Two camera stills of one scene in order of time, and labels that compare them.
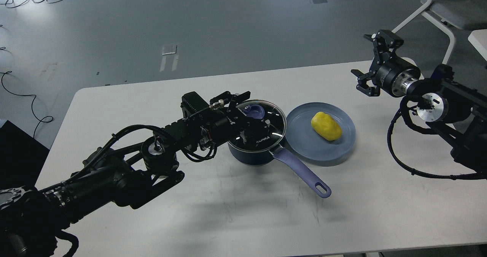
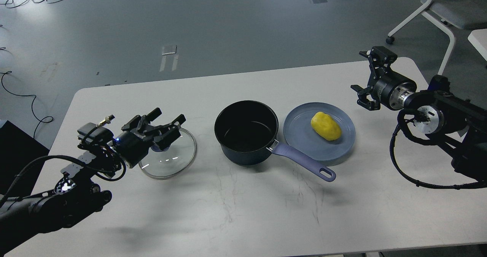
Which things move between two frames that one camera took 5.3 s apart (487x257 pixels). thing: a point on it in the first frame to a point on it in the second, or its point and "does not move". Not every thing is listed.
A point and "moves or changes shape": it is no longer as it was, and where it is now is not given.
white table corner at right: x=478 y=38 does not move
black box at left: x=22 y=157 does not move
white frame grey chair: x=462 y=5 does not move
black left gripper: x=225 y=122 to x=132 y=148
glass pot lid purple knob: x=253 y=111 moves or changes shape
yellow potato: x=326 y=126 does not move
